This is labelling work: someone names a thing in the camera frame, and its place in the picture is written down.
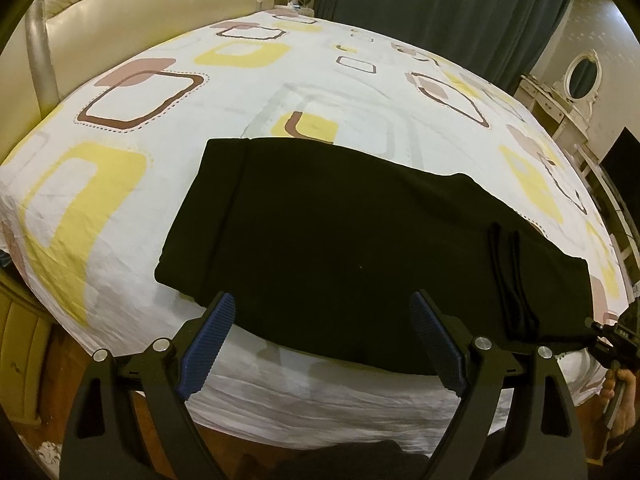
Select black pants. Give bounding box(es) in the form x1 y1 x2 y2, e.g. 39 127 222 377
154 137 594 377

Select dark teal curtain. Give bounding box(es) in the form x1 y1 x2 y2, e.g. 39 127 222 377
314 0 577 97

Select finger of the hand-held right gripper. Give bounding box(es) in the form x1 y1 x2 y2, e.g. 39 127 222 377
584 317 621 347

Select person's dark clothing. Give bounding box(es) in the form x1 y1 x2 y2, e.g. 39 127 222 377
292 439 432 480

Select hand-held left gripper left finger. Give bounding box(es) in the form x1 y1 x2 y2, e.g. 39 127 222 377
59 291 237 480

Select black monitor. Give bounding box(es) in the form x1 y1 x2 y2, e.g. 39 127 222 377
599 127 640 197

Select white dressing table with mirror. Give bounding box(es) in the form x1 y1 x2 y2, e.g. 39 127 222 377
514 49 602 147

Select person's right hand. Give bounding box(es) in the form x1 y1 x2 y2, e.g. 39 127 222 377
599 366 640 443

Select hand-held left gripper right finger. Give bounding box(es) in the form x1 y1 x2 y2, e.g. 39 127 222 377
408 289 589 480

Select cream padded headboard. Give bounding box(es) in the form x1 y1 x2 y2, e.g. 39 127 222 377
0 0 279 133

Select bed with printed sheet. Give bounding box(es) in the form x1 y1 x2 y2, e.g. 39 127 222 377
0 9 632 453

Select cream bedside cabinet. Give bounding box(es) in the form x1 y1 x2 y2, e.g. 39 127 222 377
0 275 53 428

